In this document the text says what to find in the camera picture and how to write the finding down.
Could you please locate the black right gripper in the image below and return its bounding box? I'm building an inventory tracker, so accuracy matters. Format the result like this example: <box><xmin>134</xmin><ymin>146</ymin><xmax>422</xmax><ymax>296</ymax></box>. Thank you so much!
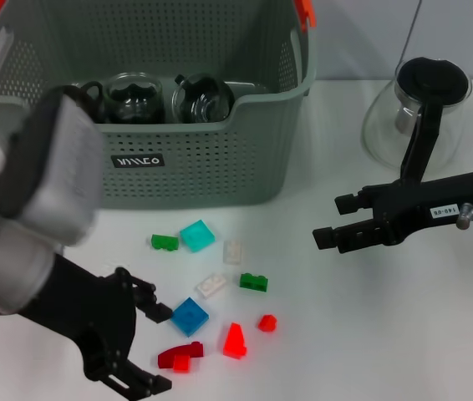
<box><xmin>312</xmin><ymin>168</ymin><xmax>473</xmax><ymax>255</ymax></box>

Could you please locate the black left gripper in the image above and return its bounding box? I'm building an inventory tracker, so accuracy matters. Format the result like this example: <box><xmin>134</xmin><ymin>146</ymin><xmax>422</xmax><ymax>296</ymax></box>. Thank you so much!
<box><xmin>22</xmin><ymin>253</ymin><xmax>175</xmax><ymax>392</ymax></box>

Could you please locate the glass teacup black holder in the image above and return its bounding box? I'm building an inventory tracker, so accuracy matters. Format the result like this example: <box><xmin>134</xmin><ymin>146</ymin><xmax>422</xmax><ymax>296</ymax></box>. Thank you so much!
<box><xmin>170</xmin><ymin>73</ymin><xmax>237</xmax><ymax>124</ymax></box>
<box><xmin>104</xmin><ymin>72</ymin><xmax>165</xmax><ymax>125</ymax></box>

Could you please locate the grey perforated storage bin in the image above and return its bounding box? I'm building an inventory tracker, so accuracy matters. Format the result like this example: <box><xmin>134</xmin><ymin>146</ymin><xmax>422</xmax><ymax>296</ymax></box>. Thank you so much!
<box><xmin>0</xmin><ymin>0</ymin><xmax>318</xmax><ymax>210</ymax></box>

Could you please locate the dark red arch brick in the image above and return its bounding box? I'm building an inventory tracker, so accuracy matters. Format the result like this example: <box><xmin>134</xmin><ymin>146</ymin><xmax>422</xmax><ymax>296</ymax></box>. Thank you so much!
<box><xmin>157</xmin><ymin>341</ymin><xmax>206</xmax><ymax>369</ymax></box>

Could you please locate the blue toy tile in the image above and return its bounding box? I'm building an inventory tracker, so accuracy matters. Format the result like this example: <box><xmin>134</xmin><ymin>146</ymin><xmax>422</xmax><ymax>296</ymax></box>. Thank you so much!
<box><xmin>171</xmin><ymin>297</ymin><xmax>211</xmax><ymax>338</ymax></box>

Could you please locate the white toy plate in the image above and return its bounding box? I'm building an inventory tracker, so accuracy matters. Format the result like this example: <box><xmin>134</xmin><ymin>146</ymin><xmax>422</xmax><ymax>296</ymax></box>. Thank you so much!
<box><xmin>196</xmin><ymin>272</ymin><xmax>228</xmax><ymax>298</ymax></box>
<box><xmin>222</xmin><ymin>239</ymin><xmax>246</xmax><ymax>266</ymax></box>

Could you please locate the red-orange slope brick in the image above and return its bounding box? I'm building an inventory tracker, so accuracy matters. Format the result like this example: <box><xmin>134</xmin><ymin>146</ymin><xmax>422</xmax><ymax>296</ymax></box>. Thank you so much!
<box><xmin>222</xmin><ymin>322</ymin><xmax>249</xmax><ymax>359</ymax></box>

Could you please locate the green toy brick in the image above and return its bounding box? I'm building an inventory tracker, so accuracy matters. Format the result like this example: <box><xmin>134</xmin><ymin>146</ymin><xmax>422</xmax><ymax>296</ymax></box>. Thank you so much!
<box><xmin>239</xmin><ymin>272</ymin><xmax>271</xmax><ymax>292</ymax></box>
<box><xmin>151</xmin><ymin>233</ymin><xmax>181</xmax><ymax>251</ymax></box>

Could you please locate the clear cyan toy tile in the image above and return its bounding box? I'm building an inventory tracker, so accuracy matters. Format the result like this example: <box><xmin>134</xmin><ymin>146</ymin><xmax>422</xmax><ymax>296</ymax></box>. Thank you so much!
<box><xmin>180</xmin><ymin>219</ymin><xmax>216</xmax><ymax>255</ymax></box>

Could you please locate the small red toy brick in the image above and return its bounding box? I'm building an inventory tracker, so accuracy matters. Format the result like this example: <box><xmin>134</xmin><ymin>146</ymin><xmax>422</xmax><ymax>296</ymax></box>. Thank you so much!
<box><xmin>257</xmin><ymin>313</ymin><xmax>279</xmax><ymax>333</ymax></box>

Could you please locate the dark clay teapot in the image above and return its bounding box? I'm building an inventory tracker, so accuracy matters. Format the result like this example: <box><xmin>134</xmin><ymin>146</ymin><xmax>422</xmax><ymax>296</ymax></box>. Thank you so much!
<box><xmin>63</xmin><ymin>79</ymin><xmax>107</xmax><ymax>124</ymax></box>

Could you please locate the glass teapot black handle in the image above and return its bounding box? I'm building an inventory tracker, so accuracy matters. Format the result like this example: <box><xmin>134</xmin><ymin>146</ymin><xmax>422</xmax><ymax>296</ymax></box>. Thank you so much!
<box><xmin>360</xmin><ymin>56</ymin><xmax>473</xmax><ymax>183</ymax></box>

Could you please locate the thin grey background cable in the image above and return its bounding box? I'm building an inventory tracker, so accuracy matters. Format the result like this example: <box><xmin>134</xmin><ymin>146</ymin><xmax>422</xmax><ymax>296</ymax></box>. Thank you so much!
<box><xmin>402</xmin><ymin>0</ymin><xmax>424</xmax><ymax>63</ymax></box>

